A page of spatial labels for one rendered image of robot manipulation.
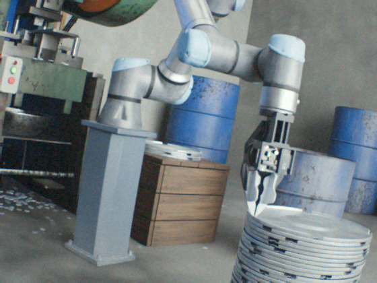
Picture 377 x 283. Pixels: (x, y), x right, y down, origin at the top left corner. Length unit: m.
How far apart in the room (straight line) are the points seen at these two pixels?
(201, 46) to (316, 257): 0.46
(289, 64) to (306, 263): 0.38
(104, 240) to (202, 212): 0.58
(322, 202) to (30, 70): 1.27
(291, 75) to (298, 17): 4.20
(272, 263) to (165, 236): 0.99
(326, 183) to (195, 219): 0.58
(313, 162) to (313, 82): 3.16
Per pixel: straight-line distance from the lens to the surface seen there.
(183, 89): 1.48
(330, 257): 0.85
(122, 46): 3.93
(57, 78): 1.91
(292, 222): 0.92
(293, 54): 0.87
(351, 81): 4.60
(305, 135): 4.72
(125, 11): 2.18
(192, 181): 1.81
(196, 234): 1.91
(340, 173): 1.70
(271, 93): 0.86
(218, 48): 0.90
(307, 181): 1.65
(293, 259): 0.84
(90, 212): 1.46
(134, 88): 1.44
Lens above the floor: 0.52
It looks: 3 degrees down
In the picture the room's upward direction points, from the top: 11 degrees clockwise
